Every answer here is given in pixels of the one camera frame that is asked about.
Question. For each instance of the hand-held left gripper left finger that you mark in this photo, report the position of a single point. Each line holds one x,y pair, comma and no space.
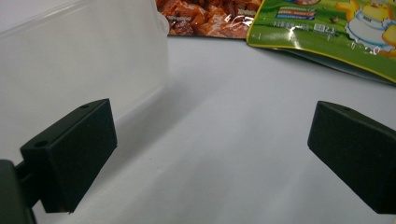
77,149

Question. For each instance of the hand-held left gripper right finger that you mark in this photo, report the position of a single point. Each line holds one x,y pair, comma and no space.
358,155

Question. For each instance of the green and red snack packet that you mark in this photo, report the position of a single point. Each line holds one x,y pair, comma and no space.
205,18

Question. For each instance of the yellow green spout pouch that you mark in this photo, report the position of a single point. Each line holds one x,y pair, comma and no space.
311,40

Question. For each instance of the clear plastic container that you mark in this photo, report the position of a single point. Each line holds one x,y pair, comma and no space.
77,56

